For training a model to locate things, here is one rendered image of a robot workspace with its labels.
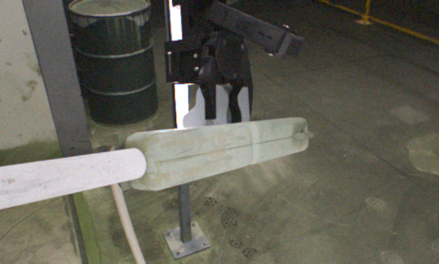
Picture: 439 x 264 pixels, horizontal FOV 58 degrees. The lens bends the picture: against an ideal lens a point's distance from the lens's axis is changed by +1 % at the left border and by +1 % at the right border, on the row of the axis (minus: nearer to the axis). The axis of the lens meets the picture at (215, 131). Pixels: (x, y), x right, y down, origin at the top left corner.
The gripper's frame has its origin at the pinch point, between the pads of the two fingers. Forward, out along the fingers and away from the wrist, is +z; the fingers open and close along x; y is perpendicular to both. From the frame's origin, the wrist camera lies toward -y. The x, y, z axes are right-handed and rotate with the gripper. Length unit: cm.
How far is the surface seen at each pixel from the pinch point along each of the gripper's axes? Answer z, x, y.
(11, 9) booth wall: -61, -63, 166
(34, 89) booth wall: -24, -80, 180
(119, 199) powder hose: 9.1, -4.5, 26.3
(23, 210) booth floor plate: 44, -78, 193
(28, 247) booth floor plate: 58, -66, 170
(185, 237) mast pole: 58, -116, 107
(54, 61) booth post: -39, -86, 168
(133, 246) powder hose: 18.9, -8.8, 28.1
